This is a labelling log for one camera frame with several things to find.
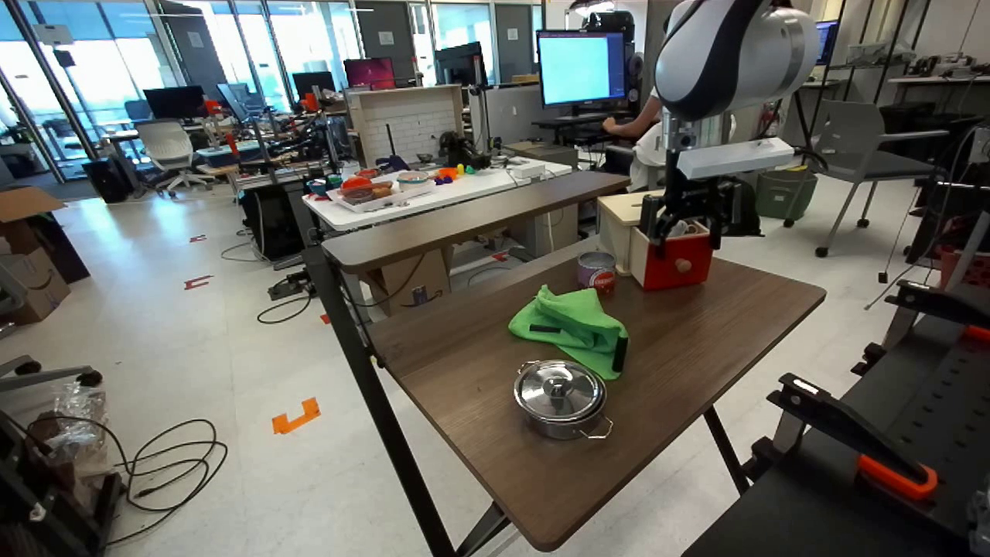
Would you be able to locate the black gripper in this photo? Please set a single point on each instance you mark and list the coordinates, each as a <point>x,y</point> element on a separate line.
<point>689,196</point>

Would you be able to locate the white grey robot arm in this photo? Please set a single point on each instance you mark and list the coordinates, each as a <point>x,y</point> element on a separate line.
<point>732,50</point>

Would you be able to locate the light wooden drawer cabinet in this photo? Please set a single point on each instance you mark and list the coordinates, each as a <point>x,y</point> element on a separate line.
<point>620,220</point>

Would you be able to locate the red round cup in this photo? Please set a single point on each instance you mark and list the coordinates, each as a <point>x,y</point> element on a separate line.
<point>594,274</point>

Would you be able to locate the green storage bin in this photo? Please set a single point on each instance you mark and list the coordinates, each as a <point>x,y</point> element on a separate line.
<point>787,193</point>

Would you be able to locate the black marker pen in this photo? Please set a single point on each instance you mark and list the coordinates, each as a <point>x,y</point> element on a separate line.
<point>620,355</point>

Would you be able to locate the green cloth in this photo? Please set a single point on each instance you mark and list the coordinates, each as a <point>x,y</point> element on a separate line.
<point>568,323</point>

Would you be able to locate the lit computer monitor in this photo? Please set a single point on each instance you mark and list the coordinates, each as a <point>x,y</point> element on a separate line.
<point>579,70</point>

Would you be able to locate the grey chair with black legs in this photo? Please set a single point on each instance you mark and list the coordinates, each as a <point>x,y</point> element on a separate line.
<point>861,142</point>

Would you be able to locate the steel pot with lid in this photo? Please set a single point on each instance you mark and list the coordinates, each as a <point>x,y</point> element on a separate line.
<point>558,396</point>

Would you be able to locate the long brown wooden desk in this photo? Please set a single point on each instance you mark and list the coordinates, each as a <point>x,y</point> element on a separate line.
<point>464,220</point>

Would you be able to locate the white table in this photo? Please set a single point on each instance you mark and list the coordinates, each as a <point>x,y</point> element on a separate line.
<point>411,201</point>

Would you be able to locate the white board panel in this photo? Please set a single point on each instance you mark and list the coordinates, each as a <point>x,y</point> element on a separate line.
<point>406,122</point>

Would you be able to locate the orange red object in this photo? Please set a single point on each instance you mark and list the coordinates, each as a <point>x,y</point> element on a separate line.
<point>365,186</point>

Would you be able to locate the purple screen monitor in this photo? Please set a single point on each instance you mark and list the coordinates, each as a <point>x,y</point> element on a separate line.
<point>369,75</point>

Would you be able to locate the brown wooden table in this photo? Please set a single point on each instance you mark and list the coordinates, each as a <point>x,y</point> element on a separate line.
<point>360,360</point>

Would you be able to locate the black workbench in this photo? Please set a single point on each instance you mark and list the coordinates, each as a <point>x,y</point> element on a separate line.
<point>876,515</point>

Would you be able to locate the black box under table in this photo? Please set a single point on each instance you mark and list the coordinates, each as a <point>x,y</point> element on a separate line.
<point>274,220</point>

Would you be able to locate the red floor tape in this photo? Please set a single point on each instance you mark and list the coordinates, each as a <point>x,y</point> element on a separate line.
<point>196,281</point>

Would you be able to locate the white office chair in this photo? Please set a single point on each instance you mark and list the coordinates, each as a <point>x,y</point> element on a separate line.
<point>170,150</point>

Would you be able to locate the dark computer monitor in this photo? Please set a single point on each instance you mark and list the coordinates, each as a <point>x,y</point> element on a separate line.
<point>174,100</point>

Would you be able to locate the clear plastic bottle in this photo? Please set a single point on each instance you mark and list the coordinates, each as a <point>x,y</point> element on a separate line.
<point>77,413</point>

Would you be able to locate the grey office chair base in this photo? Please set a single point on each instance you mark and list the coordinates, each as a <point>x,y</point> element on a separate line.
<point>52,377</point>

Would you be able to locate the cardboard boxes stack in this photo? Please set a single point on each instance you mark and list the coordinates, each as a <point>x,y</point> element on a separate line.
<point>31,259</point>

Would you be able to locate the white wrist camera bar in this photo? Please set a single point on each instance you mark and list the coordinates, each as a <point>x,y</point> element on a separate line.
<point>735,160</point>

